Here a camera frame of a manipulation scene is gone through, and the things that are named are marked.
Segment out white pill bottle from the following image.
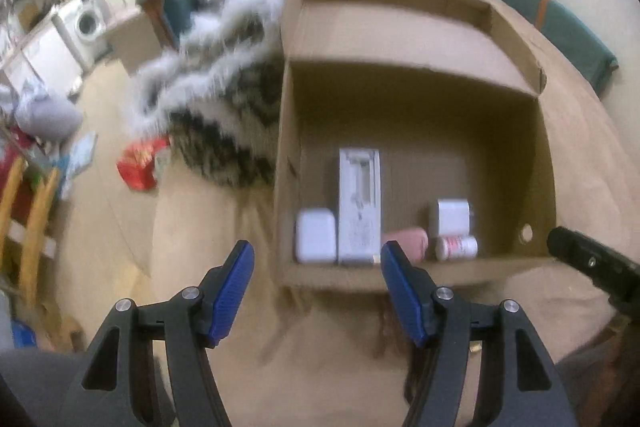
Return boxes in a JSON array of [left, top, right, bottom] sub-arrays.
[[434, 235, 479, 262]]

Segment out red gift bag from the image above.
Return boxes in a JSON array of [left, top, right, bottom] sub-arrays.
[[115, 136, 172, 192]]

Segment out white plug adapter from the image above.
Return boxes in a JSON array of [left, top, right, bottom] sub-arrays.
[[429, 199, 474, 238]]

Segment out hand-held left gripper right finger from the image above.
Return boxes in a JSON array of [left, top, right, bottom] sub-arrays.
[[380, 240, 582, 427]]

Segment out wooden bedside cabinet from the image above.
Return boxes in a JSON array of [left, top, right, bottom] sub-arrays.
[[104, 6, 167, 76]]

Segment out white battery charger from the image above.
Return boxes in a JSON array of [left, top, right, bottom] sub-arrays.
[[338, 148, 383, 266]]

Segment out grey stuffed bag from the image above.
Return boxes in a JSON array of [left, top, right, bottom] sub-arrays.
[[11, 91, 84, 141]]

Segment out pink toy figure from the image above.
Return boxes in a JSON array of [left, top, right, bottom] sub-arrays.
[[382, 227, 431, 261]]

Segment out light blue bathroom scale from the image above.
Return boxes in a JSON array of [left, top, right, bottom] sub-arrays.
[[61, 131, 99, 198]]

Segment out wooden chair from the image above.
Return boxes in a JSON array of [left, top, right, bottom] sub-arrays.
[[0, 156, 62, 309]]

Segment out cardboard box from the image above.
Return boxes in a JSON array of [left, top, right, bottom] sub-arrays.
[[272, 0, 559, 294]]

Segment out teal pillow with orange stripe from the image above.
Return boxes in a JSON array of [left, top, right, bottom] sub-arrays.
[[135, 0, 199, 51], [489, 0, 620, 101]]

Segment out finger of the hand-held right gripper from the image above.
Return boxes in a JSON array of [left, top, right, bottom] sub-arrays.
[[546, 226, 640, 305]]

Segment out white kitchen cabinets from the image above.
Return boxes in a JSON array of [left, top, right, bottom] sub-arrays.
[[0, 13, 87, 84]]

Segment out fuzzy patterned blanket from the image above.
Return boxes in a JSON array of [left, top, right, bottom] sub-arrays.
[[124, 1, 289, 188]]

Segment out person's grey trousers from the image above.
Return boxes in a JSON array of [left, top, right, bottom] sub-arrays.
[[0, 346, 640, 427]]

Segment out white washing machine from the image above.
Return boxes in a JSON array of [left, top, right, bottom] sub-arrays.
[[71, 0, 109, 58]]

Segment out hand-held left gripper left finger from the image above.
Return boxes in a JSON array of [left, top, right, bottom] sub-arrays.
[[59, 239, 256, 427]]

